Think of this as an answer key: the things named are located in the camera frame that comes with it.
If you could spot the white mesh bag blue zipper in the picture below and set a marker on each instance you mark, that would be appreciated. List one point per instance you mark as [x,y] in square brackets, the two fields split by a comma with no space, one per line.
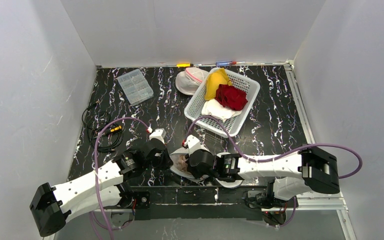
[229,185]

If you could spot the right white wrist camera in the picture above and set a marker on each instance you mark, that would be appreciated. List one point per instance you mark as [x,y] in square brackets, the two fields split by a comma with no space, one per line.
[192,144]

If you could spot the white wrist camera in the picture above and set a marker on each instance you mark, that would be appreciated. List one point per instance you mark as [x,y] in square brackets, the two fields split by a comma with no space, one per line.
[158,134]
[192,144]

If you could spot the red bra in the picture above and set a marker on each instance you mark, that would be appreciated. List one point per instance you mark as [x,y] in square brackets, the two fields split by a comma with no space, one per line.
[231,97]

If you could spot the black base frame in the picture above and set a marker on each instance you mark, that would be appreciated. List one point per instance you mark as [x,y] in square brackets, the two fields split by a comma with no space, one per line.
[206,202]

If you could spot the beige pink bra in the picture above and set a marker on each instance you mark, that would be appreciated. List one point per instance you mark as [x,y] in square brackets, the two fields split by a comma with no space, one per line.
[180,162]

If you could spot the aluminium side rail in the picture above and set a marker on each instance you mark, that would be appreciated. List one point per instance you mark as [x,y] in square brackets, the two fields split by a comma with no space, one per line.
[316,201]

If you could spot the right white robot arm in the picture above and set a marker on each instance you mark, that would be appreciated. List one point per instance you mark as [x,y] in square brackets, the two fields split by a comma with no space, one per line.
[308,169]

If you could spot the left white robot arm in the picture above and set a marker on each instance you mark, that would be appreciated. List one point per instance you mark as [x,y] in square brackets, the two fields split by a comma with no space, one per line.
[54,206]

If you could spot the yellow bra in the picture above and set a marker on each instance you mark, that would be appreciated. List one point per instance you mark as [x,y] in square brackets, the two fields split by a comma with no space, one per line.
[218,77]

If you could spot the white mesh bag pink zipper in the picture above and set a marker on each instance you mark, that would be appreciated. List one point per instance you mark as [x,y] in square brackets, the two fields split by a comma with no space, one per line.
[189,80]

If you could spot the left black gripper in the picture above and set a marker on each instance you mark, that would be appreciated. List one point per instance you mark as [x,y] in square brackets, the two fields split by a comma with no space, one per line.
[160,157]

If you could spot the white bra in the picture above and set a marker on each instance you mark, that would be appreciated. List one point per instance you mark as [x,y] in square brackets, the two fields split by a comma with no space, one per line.
[215,109]

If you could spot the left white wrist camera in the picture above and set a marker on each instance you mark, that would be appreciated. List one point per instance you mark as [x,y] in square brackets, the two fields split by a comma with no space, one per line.
[158,134]

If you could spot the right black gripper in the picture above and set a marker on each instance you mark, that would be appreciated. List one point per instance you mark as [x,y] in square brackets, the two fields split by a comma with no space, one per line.
[189,162]

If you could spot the clear plastic organizer box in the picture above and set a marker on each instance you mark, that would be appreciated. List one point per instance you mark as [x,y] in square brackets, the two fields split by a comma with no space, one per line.
[135,87]

